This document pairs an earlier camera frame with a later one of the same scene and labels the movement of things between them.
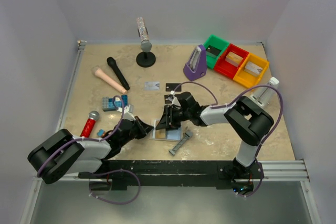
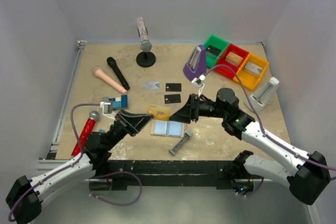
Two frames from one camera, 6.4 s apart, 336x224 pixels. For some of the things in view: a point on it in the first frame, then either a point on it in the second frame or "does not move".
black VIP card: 171,86 does not move
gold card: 160,134 to 159,113
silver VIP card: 153,85 does not move
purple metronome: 197,67 does not move
